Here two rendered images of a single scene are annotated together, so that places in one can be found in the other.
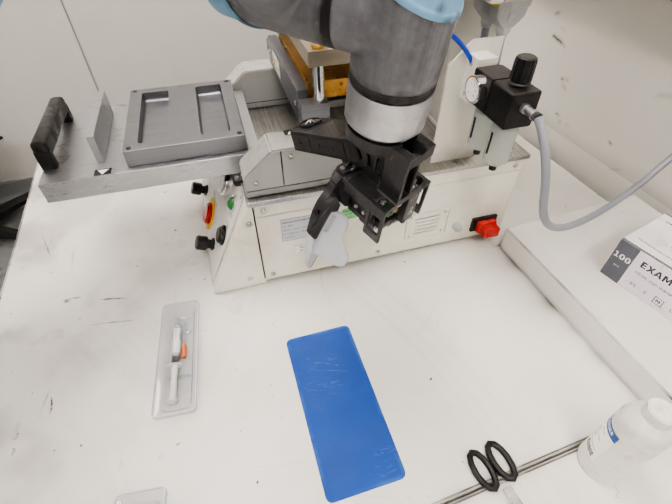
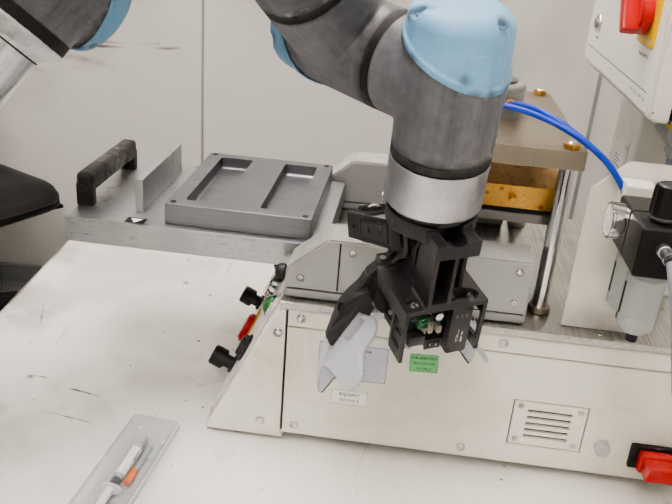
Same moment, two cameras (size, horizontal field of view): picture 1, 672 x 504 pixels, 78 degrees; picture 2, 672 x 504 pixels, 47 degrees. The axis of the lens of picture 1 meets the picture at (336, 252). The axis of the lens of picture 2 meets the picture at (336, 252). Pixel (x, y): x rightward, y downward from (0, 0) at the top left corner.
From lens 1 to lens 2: 0.26 m
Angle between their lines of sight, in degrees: 27
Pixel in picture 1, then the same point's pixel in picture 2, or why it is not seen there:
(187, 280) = (181, 401)
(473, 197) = (632, 403)
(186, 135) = (243, 204)
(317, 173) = not seen: hidden behind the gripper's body
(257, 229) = (286, 344)
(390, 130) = (420, 205)
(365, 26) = (396, 87)
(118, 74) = not seen: hidden behind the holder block
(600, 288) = not seen: outside the picture
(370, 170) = (410, 264)
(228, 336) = (195, 482)
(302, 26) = (345, 81)
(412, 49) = (438, 116)
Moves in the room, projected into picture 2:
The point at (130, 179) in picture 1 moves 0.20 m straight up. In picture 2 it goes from (161, 237) to (157, 55)
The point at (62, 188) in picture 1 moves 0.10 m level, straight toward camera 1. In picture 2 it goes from (86, 226) to (86, 264)
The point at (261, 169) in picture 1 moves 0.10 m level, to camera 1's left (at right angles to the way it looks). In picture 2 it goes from (311, 260) to (226, 239)
